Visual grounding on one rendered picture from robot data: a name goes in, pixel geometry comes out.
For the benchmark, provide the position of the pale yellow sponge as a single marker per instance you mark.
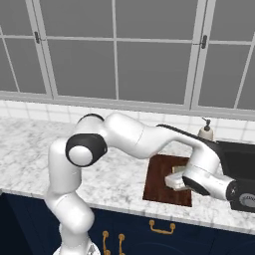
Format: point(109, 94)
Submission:
point(178, 169)

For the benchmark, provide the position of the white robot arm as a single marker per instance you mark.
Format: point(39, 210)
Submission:
point(126, 136)

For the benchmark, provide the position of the dark brown cutting board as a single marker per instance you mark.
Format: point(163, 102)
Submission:
point(159, 179)

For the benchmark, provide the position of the beige soap dispenser black pump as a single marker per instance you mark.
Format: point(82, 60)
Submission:
point(205, 133)

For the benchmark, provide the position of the black window latch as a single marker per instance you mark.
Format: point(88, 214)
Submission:
point(37, 37)
point(204, 42)

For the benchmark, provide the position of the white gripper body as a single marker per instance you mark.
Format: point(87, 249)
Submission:
point(174, 181)

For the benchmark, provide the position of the black sink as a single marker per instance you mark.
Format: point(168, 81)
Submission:
point(239, 159)

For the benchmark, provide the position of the dark blue drawer front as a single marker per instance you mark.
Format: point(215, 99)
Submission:
point(189, 240)

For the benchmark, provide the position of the grey framed window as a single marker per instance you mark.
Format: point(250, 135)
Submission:
point(149, 69)

